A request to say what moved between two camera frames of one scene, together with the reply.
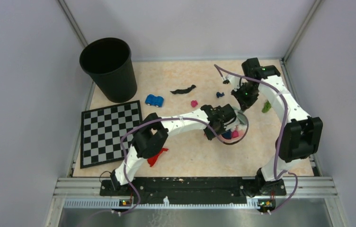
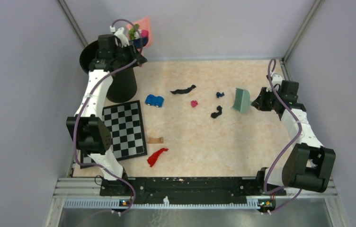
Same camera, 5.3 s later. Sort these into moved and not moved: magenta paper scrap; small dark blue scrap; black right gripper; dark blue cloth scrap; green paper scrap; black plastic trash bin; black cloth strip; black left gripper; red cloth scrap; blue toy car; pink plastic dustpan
Moved: pink plastic dustpan; black left gripper; dark blue cloth scrap; green paper scrap; black right gripper
Not moved: black plastic trash bin; blue toy car; magenta paper scrap; red cloth scrap; small dark blue scrap; black cloth strip
